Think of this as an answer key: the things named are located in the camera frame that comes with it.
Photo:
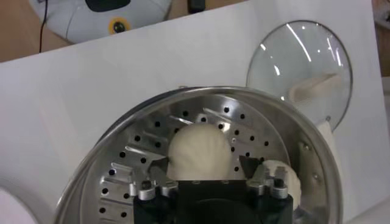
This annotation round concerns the small black box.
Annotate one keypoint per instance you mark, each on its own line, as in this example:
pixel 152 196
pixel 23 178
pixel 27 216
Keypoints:
pixel 196 4

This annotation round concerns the stainless steel steamer basket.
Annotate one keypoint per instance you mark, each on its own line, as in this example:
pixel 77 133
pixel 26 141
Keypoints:
pixel 259 121

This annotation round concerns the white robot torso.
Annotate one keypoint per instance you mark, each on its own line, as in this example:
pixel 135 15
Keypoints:
pixel 91 24

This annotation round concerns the white round plate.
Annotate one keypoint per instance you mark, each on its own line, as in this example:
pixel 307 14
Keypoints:
pixel 12 210

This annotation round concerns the round glass pot lid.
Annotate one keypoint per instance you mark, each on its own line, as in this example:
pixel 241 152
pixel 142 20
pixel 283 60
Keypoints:
pixel 298 61

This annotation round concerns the white steamed baozi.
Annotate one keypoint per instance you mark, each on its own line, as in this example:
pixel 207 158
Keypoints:
pixel 292 182
pixel 198 152

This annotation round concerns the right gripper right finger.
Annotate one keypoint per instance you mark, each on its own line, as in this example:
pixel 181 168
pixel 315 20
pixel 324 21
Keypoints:
pixel 254 173

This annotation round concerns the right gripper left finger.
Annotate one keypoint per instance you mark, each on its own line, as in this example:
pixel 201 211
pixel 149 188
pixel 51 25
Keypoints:
pixel 157 173

